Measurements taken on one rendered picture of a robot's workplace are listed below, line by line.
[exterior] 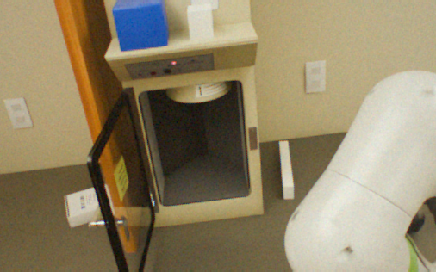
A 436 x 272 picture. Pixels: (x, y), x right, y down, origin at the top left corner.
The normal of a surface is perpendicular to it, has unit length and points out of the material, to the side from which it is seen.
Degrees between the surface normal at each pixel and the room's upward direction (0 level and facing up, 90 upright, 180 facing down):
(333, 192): 36
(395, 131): 49
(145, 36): 90
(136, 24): 90
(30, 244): 0
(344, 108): 90
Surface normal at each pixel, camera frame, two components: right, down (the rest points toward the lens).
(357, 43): 0.07, 0.50
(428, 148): 0.05, 0.14
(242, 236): -0.10, -0.86
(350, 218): -0.27, -0.31
